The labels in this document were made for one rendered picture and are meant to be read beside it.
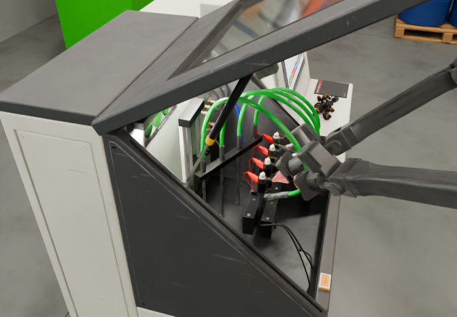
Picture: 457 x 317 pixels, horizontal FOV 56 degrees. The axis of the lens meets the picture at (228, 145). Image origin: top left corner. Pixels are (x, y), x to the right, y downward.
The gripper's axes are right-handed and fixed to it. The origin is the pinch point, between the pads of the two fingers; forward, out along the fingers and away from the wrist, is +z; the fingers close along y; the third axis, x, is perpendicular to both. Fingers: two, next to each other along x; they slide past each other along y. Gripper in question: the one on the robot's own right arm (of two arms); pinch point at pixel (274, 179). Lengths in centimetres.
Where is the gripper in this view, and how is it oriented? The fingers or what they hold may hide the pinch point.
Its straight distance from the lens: 138.1
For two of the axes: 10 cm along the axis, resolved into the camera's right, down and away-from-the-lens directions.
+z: -6.0, 4.2, 6.8
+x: -4.8, 4.9, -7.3
